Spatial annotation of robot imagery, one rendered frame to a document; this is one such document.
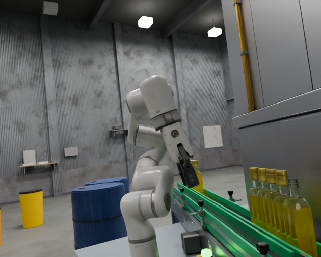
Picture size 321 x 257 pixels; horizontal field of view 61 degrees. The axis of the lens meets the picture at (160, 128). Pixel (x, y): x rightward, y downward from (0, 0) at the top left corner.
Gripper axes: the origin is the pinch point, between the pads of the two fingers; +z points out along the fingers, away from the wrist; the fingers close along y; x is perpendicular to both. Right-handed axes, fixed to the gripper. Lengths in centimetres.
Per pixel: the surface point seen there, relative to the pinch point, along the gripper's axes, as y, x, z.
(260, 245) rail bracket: -6.8, -9.2, 20.3
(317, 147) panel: 6.1, -41.6, 7.1
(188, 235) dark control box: 63, 0, 36
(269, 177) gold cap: 12.4, -26.5, 11.5
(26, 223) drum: 512, 253, 43
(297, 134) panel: 15.1, -42.7, 2.7
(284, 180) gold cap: 5.8, -27.4, 12.2
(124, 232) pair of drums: 239, 50, 66
